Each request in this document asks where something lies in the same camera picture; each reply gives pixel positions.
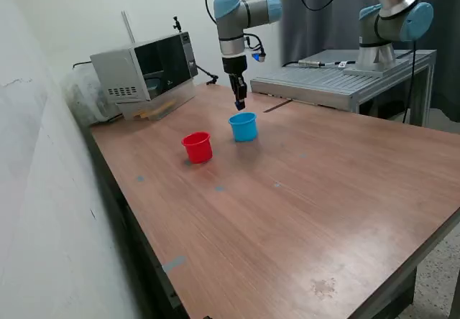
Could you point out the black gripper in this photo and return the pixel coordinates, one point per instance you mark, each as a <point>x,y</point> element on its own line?
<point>234,67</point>

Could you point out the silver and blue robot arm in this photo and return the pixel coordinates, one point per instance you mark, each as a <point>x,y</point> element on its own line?
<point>230,21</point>

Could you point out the blue plastic cup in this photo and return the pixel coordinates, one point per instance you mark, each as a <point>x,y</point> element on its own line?
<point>244,130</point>

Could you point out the clear plastic box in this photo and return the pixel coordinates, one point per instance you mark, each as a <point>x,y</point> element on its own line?
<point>179,100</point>

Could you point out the red plastic cup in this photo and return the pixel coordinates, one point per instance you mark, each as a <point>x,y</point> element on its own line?
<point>197,152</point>

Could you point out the silver connector box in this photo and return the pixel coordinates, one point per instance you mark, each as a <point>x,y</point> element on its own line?
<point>311,63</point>

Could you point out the wooden sticks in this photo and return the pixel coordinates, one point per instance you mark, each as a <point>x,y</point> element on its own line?
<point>154,110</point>

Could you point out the grey metal robot stand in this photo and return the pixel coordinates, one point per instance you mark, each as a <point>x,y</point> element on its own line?
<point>323,82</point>

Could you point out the dark grey curtain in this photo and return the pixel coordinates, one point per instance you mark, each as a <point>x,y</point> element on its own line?
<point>316,35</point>

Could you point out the silver microwave oven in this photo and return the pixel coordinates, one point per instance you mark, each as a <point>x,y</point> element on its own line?
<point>118,67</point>

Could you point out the thin white rod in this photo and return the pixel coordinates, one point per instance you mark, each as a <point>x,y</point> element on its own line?
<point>128,28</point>

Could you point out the clear plastic bag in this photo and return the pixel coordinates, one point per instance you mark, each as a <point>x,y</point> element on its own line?
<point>82,100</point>

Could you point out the long grey tape strip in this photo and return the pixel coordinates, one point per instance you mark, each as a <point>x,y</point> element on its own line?
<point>174,263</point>

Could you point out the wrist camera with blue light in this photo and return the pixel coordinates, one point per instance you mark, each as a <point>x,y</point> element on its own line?
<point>259,56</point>

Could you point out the small black camera mount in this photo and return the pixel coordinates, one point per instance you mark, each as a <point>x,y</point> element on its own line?
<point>176,24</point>

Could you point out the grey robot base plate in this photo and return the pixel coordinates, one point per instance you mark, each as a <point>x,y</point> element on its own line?
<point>399,65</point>

